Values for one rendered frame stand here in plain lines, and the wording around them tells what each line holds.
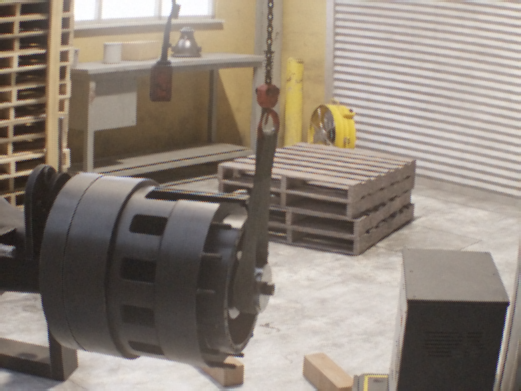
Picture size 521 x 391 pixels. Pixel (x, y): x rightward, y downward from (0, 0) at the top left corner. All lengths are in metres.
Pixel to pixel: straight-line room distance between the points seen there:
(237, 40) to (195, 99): 0.80
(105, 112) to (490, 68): 3.36
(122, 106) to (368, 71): 2.53
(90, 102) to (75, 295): 4.61
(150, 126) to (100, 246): 6.00
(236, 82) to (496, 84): 2.83
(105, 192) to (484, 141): 5.75
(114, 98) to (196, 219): 4.88
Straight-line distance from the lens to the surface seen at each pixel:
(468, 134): 8.12
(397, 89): 8.52
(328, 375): 3.93
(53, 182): 2.73
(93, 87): 7.10
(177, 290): 2.46
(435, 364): 2.74
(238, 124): 9.32
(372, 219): 6.27
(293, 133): 8.91
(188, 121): 8.82
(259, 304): 2.61
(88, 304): 2.57
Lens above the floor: 1.69
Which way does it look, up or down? 13 degrees down
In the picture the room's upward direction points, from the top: 2 degrees clockwise
